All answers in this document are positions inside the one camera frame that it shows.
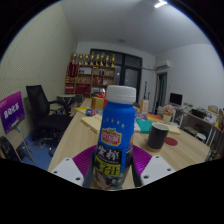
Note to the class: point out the wooden shelf unit with trophies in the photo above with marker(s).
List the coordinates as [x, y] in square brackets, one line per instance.
[86, 78]

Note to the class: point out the flat round red coaster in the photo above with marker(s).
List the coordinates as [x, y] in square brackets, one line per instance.
[172, 141]

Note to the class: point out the black computer monitor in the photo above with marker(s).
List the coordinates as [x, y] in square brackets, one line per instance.
[176, 99]

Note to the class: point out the black office chair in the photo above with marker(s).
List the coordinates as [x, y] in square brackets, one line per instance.
[38, 103]

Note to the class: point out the white round stool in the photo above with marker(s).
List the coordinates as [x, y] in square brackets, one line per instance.
[201, 136]

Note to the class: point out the black mesh chair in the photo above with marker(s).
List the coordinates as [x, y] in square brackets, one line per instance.
[7, 150]

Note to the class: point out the yellow gift box red ribbon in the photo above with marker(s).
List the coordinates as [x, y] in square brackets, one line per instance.
[97, 103]

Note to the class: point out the cluttered white side desk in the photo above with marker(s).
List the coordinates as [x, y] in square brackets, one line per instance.
[203, 116]

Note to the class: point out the black framed glass door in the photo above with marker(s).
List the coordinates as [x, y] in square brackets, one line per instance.
[131, 76]

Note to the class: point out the black mug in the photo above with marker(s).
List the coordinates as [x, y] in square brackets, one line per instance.
[156, 138]

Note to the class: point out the blue white-capped drink bottle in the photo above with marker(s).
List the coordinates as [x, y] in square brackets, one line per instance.
[115, 133]

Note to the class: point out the teal book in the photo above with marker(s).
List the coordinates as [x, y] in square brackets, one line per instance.
[144, 126]

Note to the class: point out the small wooden card stand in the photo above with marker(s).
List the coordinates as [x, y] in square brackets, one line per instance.
[144, 106]

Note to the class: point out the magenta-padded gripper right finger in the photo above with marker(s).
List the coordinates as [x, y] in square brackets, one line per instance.
[156, 169]

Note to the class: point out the cream book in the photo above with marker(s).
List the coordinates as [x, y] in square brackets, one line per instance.
[91, 123]

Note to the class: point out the ceiling light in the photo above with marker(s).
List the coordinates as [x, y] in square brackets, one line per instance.
[160, 4]

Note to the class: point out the purple sign board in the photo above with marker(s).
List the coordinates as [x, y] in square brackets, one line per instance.
[11, 111]

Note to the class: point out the pink flowers in white pot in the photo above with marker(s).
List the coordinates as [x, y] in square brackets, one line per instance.
[168, 111]

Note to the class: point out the white air conditioner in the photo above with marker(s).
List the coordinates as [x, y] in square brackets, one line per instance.
[163, 65]

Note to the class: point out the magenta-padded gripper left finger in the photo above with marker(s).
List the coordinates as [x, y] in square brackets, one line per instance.
[68, 170]

